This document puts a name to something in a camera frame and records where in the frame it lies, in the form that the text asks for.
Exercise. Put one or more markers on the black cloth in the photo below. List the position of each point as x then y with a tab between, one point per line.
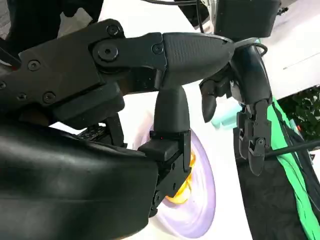
265	205

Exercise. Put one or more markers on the lilac plate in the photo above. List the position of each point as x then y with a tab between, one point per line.
197	207

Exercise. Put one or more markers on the dark green plant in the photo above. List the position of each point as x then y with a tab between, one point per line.
302	110

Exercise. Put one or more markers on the orange and white bread roll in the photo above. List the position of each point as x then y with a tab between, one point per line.
183	193

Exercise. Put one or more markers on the pale green mug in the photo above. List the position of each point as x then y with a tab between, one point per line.
225	118

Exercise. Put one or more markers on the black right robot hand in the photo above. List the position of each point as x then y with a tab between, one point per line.
75	187

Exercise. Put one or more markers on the green cloth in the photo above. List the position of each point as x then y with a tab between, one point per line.
300	180

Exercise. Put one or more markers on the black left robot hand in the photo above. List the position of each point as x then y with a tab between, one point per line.
252	75

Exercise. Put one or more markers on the black robot torso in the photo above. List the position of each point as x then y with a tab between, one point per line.
32	17

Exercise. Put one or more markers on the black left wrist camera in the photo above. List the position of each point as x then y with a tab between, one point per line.
247	17

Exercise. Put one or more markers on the white desk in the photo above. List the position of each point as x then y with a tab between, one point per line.
297	50

